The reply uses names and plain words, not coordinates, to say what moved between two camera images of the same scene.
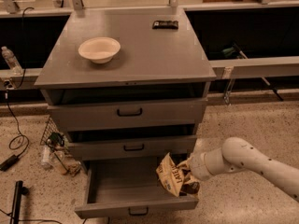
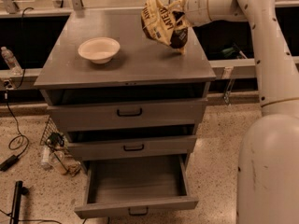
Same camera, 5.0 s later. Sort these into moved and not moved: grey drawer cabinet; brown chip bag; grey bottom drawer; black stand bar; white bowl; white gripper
Moved: white gripper; brown chip bag
Not moved: grey bottom drawer; white bowl; black stand bar; grey drawer cabinet
